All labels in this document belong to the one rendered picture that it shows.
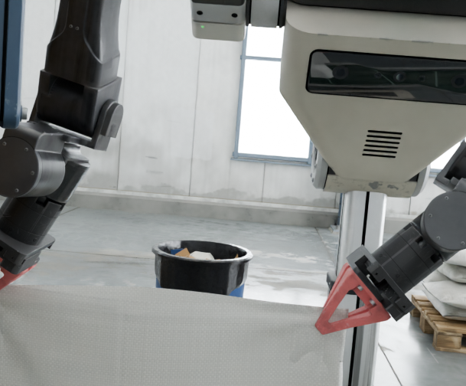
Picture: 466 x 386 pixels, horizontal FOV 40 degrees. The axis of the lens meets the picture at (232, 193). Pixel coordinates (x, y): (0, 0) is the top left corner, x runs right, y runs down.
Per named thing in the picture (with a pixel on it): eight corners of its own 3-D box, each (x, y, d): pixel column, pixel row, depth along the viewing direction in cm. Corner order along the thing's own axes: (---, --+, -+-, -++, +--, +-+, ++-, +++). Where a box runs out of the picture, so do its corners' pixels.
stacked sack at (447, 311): (481, 303, 452) (483, 286, 451) (512, 332, 387) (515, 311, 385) (420, 297, 456) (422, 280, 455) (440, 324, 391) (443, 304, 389)
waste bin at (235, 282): (243, 366, 334) (254, 244, 327) (240, 408, 283) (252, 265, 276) (152, 358, 336) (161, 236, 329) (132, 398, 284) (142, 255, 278)
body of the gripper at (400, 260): (363, 272, 66) (419, 227, 65) (350, 253, 76) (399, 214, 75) (402, 319, 66) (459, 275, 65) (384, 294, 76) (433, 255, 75)
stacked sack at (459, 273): (483, 269, 452) (485, 251, 451) (520, 293, 386) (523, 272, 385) (422, 264, 454) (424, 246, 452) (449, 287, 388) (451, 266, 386)
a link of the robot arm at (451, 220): (529, 186, 70) (461, 143, 72) (556, 169, 59) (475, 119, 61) (465, 274, 71) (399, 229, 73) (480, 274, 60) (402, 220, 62)
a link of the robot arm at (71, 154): (102, 159, 71) (63, 132, 72) (78, 157, 64) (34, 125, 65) (70, 210, 72) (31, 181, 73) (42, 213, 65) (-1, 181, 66)
